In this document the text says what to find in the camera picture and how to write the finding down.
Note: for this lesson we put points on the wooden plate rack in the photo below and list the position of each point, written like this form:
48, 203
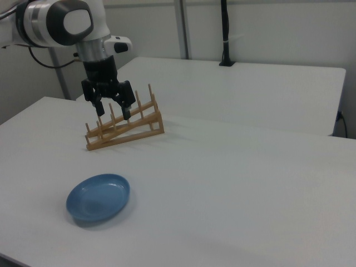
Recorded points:
125, 139

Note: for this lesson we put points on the blue round plate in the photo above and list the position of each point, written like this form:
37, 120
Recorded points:
97, 197

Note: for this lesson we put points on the grey aluminium partition post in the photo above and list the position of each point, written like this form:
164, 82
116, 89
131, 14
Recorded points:
59, 80
183, 27

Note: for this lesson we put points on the black pole with white band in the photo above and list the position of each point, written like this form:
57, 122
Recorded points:
226, 27

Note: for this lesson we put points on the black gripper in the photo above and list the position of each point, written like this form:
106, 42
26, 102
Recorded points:
100, 73

